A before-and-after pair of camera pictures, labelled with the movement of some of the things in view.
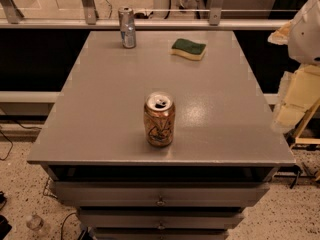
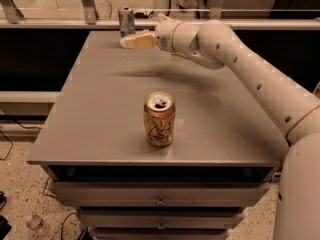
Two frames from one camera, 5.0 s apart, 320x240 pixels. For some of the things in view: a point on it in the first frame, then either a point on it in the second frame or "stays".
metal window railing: x=12 y=18 stays
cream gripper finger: x=281 y=35 → x=165 y=30
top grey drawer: x=162 y=194 stays
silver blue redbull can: x=126 y=17 stays
